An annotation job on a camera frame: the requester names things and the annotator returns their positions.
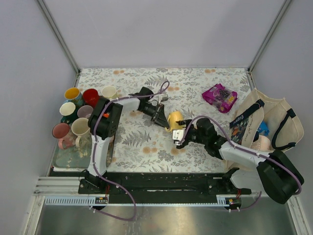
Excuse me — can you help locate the white cable duct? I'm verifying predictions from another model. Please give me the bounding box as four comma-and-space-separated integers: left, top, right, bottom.
45, 196, 109, 206

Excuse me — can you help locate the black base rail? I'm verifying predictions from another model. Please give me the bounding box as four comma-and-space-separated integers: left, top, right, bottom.
79, 172, 251, 195

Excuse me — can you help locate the pink floral mug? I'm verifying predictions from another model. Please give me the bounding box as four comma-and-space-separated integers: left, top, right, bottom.
52, 123, 75, 150

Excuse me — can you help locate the cream canvas tote bag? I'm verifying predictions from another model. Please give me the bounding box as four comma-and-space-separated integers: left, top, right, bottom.
225, 88, 305, 172

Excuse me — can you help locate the blue packet inside bag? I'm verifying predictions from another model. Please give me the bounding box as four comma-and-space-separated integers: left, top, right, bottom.
257, 121, 269, 136

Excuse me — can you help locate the yellow mug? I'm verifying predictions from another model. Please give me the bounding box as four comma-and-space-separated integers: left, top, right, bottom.
165, 111, 183, 132

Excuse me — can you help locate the lilac mug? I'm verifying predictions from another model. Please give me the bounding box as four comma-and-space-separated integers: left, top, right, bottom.
77, 105, 93, 118

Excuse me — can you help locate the purple candy bag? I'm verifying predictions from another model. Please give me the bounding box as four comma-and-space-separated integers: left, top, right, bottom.
201, 83, 238, 113

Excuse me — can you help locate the light green faceted mug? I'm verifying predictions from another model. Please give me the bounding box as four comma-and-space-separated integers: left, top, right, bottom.
101, 86, 118, 100

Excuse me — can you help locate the red mug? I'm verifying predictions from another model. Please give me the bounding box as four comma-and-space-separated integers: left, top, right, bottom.
83, 89, 99, 108

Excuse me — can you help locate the blue floral mug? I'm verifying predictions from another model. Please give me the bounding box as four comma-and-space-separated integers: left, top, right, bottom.
64, 87, 84, 106

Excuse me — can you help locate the dark teal mug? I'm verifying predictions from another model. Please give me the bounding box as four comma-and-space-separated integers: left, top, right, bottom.
59, 102, 78, 124

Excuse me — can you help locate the pink mug inside bag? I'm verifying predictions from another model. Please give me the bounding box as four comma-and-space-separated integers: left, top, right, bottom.
250, 135, 271, 152

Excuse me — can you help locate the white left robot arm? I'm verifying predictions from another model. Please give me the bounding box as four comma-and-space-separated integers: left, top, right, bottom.
88, 87, 170, 193

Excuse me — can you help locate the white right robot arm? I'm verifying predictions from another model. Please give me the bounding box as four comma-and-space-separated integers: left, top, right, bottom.
172, 116, 304, 204

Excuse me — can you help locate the cream floral mug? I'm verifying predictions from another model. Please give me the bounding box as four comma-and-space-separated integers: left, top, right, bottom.
71, 117, 90, 148

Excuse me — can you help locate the green floral tray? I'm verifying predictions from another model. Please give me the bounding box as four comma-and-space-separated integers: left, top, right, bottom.
53, 95, 121, 169

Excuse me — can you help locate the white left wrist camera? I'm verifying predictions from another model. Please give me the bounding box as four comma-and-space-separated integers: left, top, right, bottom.
158, 94, 168, 103

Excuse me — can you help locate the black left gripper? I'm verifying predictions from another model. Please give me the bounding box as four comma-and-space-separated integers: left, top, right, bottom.
140, 104, 170, 130

